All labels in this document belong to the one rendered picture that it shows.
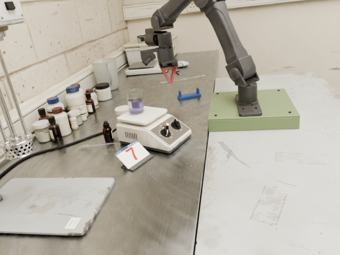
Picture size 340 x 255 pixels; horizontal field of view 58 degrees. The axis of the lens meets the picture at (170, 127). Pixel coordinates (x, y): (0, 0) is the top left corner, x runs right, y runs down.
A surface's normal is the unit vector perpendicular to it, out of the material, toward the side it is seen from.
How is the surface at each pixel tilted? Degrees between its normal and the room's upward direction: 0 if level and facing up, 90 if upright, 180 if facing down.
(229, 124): 90
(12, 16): 90
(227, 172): 0
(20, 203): 0
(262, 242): 0
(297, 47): 90
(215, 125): 90
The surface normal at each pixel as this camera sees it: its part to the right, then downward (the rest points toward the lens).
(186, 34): -0.17, 0.41
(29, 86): 0.98, -0.04
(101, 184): -0.11, -0.91
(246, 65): 0.55, -0.22
